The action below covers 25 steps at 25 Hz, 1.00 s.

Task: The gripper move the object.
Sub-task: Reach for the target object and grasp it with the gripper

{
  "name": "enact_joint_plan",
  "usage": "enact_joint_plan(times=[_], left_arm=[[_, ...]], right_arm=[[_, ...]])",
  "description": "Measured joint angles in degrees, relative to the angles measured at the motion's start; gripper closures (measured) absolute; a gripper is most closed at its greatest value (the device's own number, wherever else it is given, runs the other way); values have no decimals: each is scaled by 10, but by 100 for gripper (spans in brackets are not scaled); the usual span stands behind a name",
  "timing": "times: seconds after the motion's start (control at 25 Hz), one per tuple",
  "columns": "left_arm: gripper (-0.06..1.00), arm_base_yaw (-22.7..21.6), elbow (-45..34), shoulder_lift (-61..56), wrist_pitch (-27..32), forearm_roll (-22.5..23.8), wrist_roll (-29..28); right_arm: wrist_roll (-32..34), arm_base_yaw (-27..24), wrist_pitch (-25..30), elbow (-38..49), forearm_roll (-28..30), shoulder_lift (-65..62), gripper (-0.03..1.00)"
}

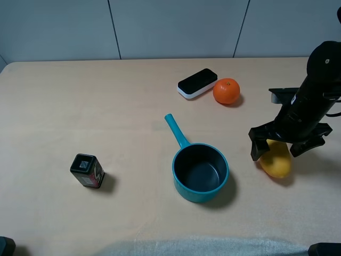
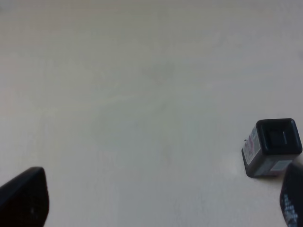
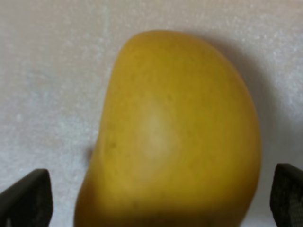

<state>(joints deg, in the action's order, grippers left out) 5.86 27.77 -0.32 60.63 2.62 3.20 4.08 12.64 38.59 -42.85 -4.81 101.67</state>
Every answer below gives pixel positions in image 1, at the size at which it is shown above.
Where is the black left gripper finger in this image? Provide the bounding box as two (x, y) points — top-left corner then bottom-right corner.
(290, 136), (325, 157)

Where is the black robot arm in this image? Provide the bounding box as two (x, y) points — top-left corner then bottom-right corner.
(248, 41), (340, 161)

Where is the black object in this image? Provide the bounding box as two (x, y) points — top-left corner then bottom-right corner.
(308, 243), (341, 256)
(0, 236), (16, 256)

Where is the black rectangular tin box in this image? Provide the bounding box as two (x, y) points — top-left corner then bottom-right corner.
(70, 154), (105, 188)

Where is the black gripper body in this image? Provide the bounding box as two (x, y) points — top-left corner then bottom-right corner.
(249, 77), (336, 143)

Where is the grey cloth at table edge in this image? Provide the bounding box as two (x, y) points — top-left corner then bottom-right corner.
(96, 237), (308, 255)

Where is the black object bottom right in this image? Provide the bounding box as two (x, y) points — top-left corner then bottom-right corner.
(308, 243), (341, 256)

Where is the teal saucepan with handle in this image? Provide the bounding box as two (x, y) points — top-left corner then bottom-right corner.
(165, 114), (230, 203)

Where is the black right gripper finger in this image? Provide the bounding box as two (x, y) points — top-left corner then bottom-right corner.
(250, 139), (270, 161)

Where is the black object bottom left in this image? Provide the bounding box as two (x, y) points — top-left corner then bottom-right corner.
(0, 236), (16, 256)

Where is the yellow mango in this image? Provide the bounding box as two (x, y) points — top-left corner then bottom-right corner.
(259, 139), (291, 179)

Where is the black and white eraser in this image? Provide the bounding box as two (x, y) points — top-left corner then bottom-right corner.
(177, 68), (218, 100)

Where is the orange tangerine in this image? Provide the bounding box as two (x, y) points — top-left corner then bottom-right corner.
(213, 78), (240, 105)

